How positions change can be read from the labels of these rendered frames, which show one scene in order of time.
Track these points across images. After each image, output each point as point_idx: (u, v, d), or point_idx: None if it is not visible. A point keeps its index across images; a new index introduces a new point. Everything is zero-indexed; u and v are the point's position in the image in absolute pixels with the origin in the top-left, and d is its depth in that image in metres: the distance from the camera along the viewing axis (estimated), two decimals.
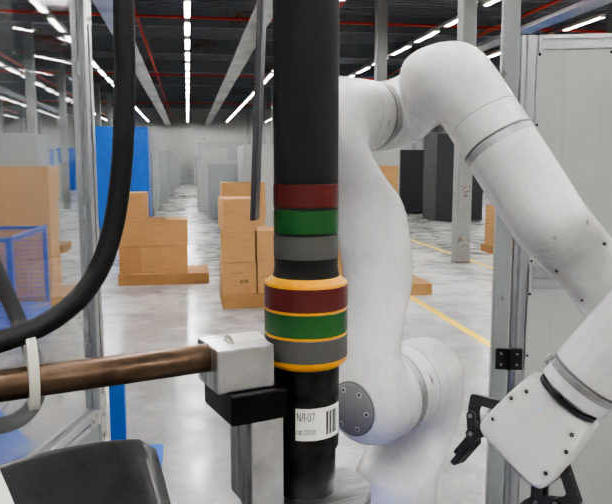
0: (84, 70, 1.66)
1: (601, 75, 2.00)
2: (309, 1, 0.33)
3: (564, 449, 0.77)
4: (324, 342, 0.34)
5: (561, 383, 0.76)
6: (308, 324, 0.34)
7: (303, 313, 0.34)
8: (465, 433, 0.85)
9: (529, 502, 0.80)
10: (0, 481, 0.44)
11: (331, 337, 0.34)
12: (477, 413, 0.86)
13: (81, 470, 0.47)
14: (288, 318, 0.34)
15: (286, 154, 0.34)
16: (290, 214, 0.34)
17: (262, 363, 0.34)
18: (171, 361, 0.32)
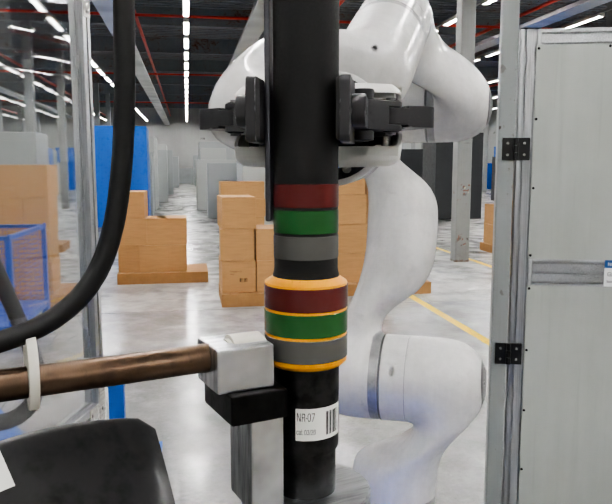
0: (83, 63, 1.66)
1: (600, 70, 2.00)
2: (309, 1, 0.33)
3: None
4: (324, 342, 0.34)
5: (341, 185, 0.52)
6: (308, 324, 0.34)
7: (303, 313, 0.34)
8: (365, 139, 0.37)
9: None
10: None
11: (331, 337, 0.34)
12: (391, 120, 0.39)
13: (79, 447, 0.47)
14: (288, 318, 0.34)
15: (286, 154, 0.34)
16: (290, 214, 0.34)
17: (262, 363, 0.34)
18: (171, 361, 0.32)
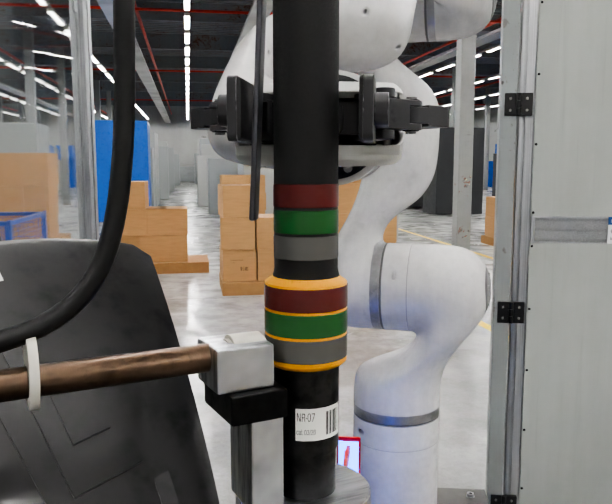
0: (81, 7, 1.64)
1: (604, 23, 1.98)
2: (309, 1, 0.33)
3: None
4: (324, 342, 0.34)
5: (342, 184, 0.52)
6: (308, 324, 0.34)
7: (303, 313, 0.34)
8: (388, 138, 0.37)
9: None
10: None
11: (331, 337, 0.34)
12: (409, 119, 0.39)
13: (71, 257, 0.45)
14: (288, 318, 0.34)
15: (286, 154, 0.34)
16: (290, 214, 0.34)
17: (262, 363, 0.34)
18: (171, 361, 0.32)
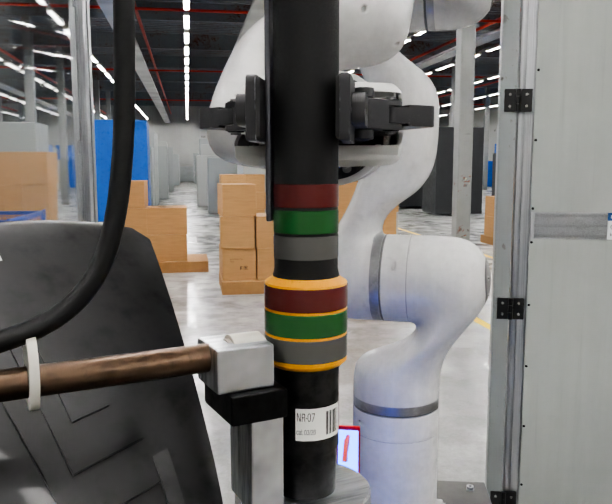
0: (81, 2, 1.64)
1: (604, 19, 1.98)
2: (309, 1, 0.33)
3: None
4: (324, 342, 0.34)
5: (342, 184, 0.52)
6: (308, 324, 0.34)
7: (303, 313, 0.34)
8: (365, 138, 0.37)
9: None
10: None
11: (331, 337, 0.34)
12: (391, 119, 0.39)
13: (70, 239, 0.45)
14: (288, 318, 0.34)
15: (286, 154, 0.34)
16: (290, 214, 0.34)
17: (262, 363, 0.34)
18: (171, 361, 0.32)
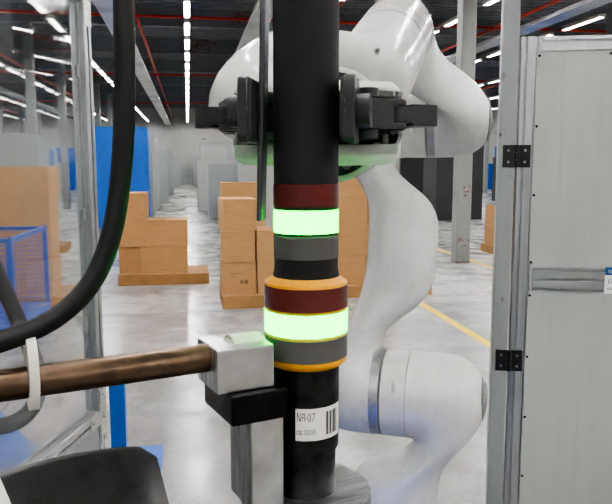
0: (84, 72, 1.66)
1: (601, 77, 2.00)
2: (309, 1, 0.33)
3: None
4: (324, 342, 0.34)
5: (341, 181, 0.52)
6: (308, 324, 0.34)
7: (303, 313, 0.34)
8: (370, 138, 0.37)
9: None
10: (0, 489, 0.44)
11: (331, 337, 0.34)
12: (395, 119, 0.39)
13: (81, 478, 0.47)
14: (288, 318, 0.34)
15: (286, 154, 0.34)
16: (290, 214, 0.34)
17: (262, 363, 0.34)
18: (171, 361, 0.32)
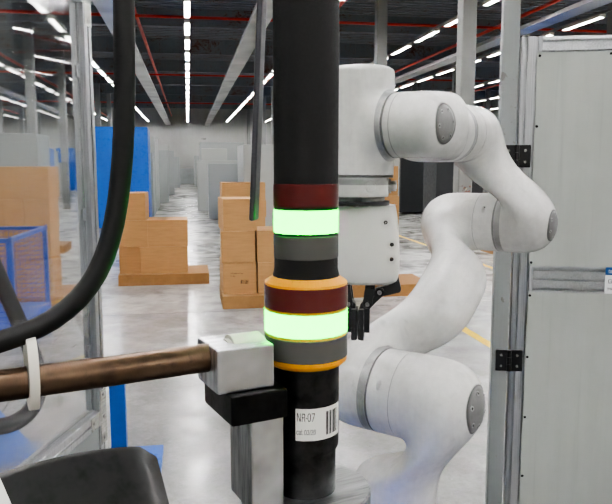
0: (84, 72, 1.66)
1: (601, 77, 2.00)
2: (309, 1, 0.33)
3: None
4: (324, 342, 0.34)
5: None
6: (308, 324, 0.34)
7: (303, 313, 0.34)
8: None
9: (353, 305, 0.88)
10: (0, 489, 0.44)
11: (331, 337, 0.34)
12: (381, 285, 0.86)
13: (81, 478, 0.47)
14: (288, 318, 0.34)
15: (286, 154, 0.34)
16: (290, 214, 0.34)
17: (262, 363, 0.34)
18: (171, 361, 0.32)
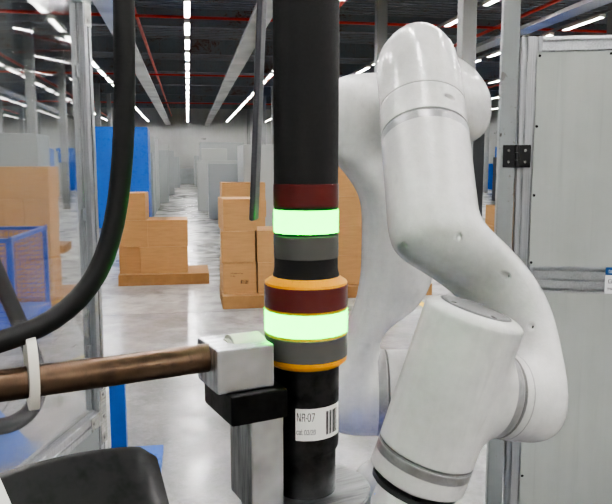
0: (84, 72, 1.66)
1: (601, 77, 2.00)
2: (309, 1, 0.33)
3: None
4: (324, 342, 0.34)
5: (375, 446, 0.61)
6: (308, 324, 0.34)
7: (303, 313, 0.34)
8: None
9: None
10: (0, 489, 0.44)
11: (331, 337, 0.34)
12: None
13: (81, 478, 0.47)
14: (288, 318, 0.34)
15: (286, 154, 0.34)
16: (290, 214, 0.34)
17: (262, 363, 0.34)
18: (171, 361, 0.32)
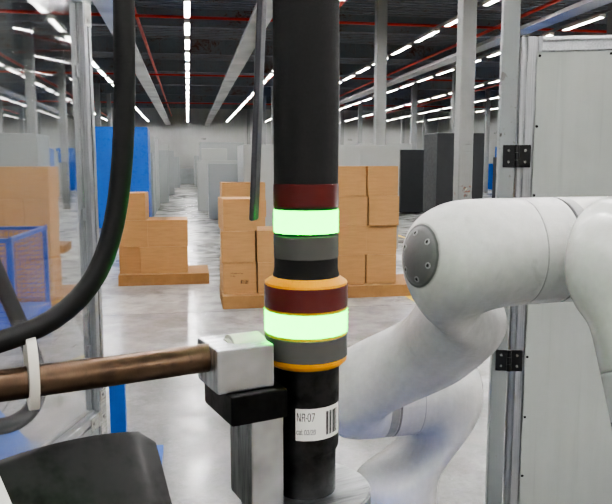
0: (84, 72, 1.66)
1: (601, 77, 2.00)
2: (309, 1, 0.33)
3: None
4: (324, 342, 0.34)
5: None
6: (308, 324, 0.34)
7: (303, 313, 0.34)
8: None
9: None
10: None
11: (331, 337, 0.34)
12: None
13: None
14: (288, 318, 0.34)
15: (286, 154, 0.34)
16: (290, 214, 0.34)
17: (262, 363, 0.34)
18: (171, 361, 0.32)
